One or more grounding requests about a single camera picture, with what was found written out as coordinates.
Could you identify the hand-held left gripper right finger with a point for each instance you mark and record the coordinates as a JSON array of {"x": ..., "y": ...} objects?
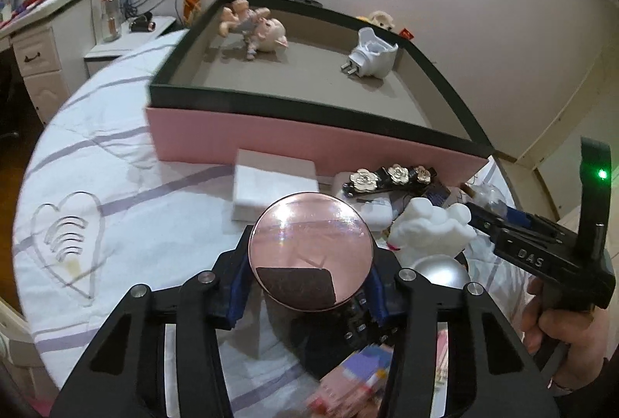
[{"x": 378, "y": 302}]

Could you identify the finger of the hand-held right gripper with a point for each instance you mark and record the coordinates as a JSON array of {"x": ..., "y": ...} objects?
[{"x": 483, "y": 217}]

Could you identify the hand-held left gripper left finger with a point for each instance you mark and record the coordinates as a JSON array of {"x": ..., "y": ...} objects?
[{"x": 239, "y": 297}]

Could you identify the clear plastic bag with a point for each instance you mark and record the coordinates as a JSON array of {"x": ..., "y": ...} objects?
[{"x": 488, "y": 195}]

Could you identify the black remote control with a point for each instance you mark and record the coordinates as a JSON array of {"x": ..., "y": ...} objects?
[{"x": 358, "y": 326}]

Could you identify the white rabbit toy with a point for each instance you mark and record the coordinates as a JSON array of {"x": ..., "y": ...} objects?
[{"x": 425, "y": 229}]

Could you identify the white computer mouse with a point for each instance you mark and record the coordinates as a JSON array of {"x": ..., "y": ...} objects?
[{"x": 442, "y": 270}]

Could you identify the pink block packet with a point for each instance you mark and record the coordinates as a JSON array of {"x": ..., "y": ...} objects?
[{"x": 353, "y": 374}]

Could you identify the pink round mirror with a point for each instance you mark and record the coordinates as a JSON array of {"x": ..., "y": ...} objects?
[{"x": 309, "y": 234}]

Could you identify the white small square box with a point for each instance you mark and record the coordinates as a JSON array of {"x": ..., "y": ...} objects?
[{"x": 271, "y": 186}]

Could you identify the black flower hair clip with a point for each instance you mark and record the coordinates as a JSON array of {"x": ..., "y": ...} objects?
[{"x": 365, "y": 178}]

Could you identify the pink box with dark rim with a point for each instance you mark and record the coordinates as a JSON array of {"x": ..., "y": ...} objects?
[{"x": 290, "y": 142}]

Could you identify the person's right forearm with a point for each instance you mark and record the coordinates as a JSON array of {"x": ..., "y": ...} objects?
[{"x": 595, "y": 394}]

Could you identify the person's right hand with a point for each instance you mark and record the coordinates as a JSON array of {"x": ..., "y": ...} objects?
[{"x": 580, "y": 335}]

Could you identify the white striped blanket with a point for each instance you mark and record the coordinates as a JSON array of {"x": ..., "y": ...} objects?
[{"x": 121, "y": 156}]

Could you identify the white plug-in device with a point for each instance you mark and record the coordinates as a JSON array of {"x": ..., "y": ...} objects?
[{"x": 375, "y": 55}]

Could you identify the red tag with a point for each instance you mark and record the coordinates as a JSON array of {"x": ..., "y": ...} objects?
[{"x": 406, "y": 33}]

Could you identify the cream plush doll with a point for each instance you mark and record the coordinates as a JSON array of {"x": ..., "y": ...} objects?
[{"x": 382, "y": 19}]

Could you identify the pink pig doll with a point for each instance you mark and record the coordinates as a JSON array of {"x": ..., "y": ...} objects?
[{"x": 268, "y": 31}]

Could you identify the white nightstand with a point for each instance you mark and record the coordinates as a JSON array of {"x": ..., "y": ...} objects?
[{"x": 121, "y": 48}]

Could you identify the black small device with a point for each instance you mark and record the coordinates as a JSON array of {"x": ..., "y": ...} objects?
[{"x": 142, "y": 23}]

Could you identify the orange red packet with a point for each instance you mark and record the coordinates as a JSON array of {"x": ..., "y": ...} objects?
[{"x": 192, "y": 2}]

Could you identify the clear bottle with orange cap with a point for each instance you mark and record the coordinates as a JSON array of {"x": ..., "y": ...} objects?
[{"x": 110, "y": 21}]

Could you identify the white desk with drawers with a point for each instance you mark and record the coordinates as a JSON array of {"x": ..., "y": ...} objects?
[{"x": 36, "y": 60}]

